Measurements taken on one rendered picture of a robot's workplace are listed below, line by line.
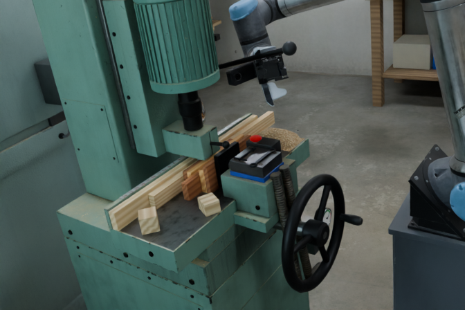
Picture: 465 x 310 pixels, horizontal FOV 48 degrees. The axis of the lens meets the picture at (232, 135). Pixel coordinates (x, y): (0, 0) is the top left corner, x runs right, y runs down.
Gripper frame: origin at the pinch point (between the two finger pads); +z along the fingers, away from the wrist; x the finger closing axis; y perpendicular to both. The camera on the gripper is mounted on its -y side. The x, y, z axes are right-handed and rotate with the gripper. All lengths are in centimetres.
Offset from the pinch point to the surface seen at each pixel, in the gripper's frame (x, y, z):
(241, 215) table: 27.7, -13.8, 15.4
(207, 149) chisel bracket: 13.6, -18.4, 2.4
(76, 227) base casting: 29, -62, -8
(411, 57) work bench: 70, 119, -247
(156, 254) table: 26, -34, 27
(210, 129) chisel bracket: 8.9, -16.5, 0.5
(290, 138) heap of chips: 21.6, 4.1, -12.2
